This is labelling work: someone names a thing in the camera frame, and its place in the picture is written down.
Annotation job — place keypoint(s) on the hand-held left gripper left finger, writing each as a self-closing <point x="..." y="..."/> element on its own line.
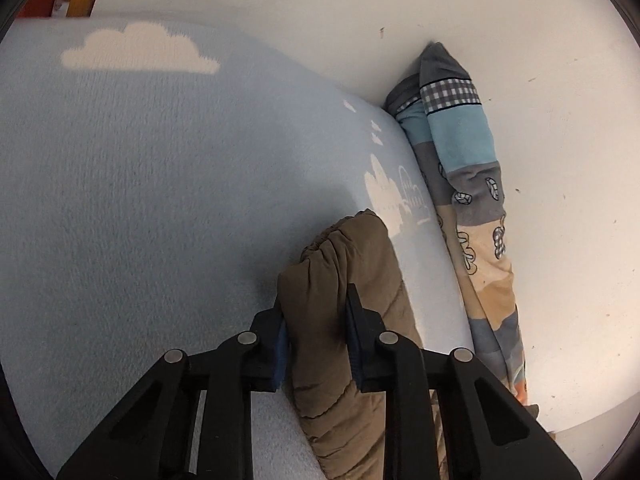
<point x="278" y="355"/>

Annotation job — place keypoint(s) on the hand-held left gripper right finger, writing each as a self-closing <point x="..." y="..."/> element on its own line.
<point x="356" y="345"/>

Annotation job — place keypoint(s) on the brown puffer jacket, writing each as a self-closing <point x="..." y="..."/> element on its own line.
<point x="345" y="360"/>

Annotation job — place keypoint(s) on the patchwork fleece blanket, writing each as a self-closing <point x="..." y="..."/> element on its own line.
<point x="467" y="210"/>

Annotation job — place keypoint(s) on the light blue cloud-print bed sheet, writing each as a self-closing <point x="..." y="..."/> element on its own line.
<point x="175" y="200"/>

